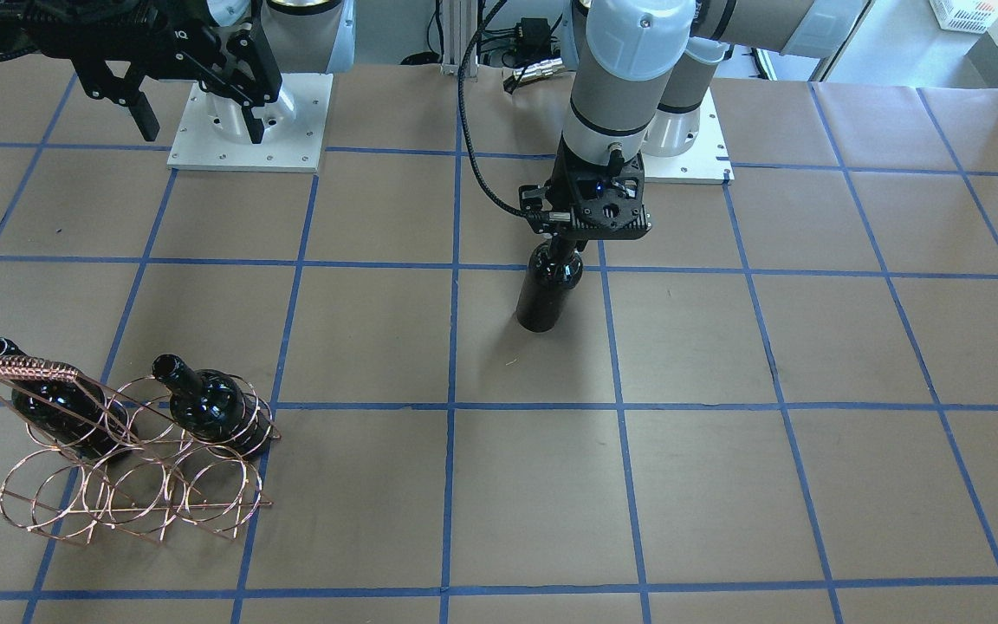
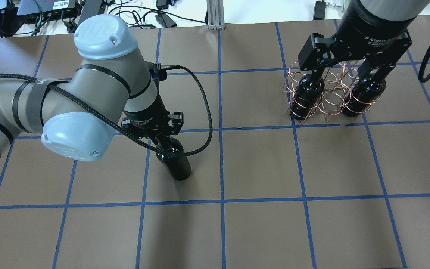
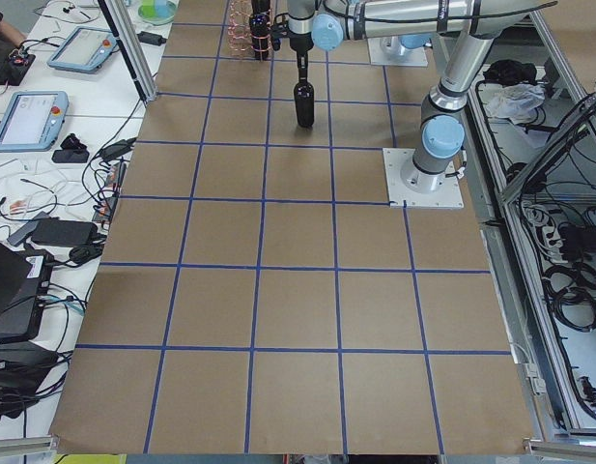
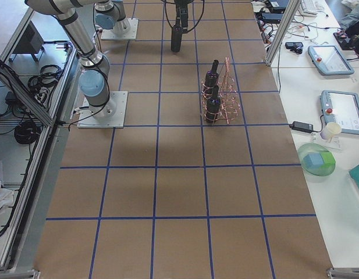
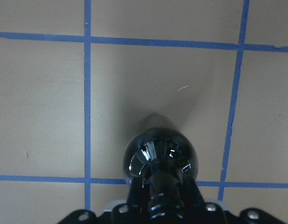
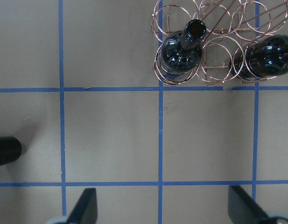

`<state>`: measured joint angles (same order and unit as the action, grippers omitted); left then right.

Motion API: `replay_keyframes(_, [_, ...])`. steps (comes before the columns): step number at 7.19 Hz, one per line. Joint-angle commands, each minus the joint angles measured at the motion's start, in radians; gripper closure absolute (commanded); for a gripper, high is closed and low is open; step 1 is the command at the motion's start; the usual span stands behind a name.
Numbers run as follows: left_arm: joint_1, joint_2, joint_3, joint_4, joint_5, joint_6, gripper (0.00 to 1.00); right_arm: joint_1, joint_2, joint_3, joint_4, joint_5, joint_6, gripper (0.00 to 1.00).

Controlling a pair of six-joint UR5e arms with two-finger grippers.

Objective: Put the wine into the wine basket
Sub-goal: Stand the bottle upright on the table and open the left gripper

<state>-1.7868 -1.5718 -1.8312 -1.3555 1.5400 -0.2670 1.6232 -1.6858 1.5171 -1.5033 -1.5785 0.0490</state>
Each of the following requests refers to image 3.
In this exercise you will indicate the teach pendant near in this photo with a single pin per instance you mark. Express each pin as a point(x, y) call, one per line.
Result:
point(32, 121)

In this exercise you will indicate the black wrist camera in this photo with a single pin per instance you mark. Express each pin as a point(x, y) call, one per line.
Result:
point(279, 30)

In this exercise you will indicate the black laptop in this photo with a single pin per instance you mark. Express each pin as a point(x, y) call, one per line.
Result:
point(24, 279)

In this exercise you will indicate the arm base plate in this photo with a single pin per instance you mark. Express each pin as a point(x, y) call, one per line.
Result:
point(408, 187)
point(403, 51)

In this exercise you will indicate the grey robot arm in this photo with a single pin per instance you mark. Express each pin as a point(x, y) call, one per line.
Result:
point(326, 24)

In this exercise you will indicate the aluminium frame post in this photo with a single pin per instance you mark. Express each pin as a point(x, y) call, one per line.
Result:
point(119, 22)

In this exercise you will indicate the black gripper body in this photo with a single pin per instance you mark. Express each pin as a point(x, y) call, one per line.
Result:
point(301, 43)

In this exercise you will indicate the copper wire wine basket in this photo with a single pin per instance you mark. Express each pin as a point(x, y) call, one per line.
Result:
point(239, 37)

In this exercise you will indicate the green bowl with blocks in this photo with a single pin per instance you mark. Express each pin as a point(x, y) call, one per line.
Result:
point(157, 12)

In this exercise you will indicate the black power adapter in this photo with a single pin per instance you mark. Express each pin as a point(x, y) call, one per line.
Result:
point(151, 38)

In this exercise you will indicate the teach pendant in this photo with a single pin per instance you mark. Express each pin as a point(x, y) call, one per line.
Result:
point(32, 121)
point(85, 50)

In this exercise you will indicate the teach pendant far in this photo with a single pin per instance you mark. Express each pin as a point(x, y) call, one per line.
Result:
point(85, 50)

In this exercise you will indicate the dark wine bottle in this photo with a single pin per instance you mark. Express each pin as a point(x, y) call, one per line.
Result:
point(304, 99)
point(259, 26)

